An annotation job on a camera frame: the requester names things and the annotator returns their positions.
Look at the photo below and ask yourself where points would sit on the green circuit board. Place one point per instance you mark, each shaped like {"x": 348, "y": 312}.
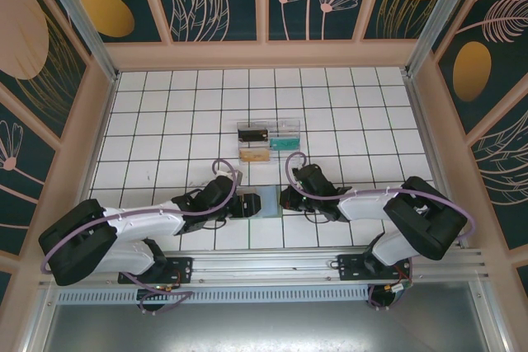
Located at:
{"x": 398, "y": 288}

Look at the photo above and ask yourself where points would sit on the aluminium frame post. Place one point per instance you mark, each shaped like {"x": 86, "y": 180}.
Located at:
{"x": 443, "y": 18}
{"x": 84, "y": 26}

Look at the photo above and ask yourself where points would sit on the gold credit card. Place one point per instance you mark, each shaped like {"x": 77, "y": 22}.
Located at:
{"x": 255, "y": 156}

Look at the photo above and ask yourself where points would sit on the black credit card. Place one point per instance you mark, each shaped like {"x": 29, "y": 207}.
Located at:
{"x": 253, "y": 134}

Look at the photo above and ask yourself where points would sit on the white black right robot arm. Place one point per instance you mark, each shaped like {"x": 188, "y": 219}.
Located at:
{"x": 363, "y": 209}

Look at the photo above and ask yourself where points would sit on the grey metal panel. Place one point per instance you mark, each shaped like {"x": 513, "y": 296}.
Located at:
{"x": 264, "y": 327}

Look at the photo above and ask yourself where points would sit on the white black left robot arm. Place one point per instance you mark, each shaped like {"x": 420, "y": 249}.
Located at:
{"x": 144, "y": 224}

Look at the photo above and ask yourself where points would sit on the clear acrylic card holder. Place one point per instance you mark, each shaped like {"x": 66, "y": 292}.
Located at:
{"x": 288, "y": 125}

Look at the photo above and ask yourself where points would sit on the teal credit card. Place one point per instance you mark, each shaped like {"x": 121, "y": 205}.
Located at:
{"x": 284, "y": 144}

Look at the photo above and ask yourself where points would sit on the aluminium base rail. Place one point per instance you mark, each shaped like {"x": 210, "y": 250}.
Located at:
{"x": 268, "y": 263}

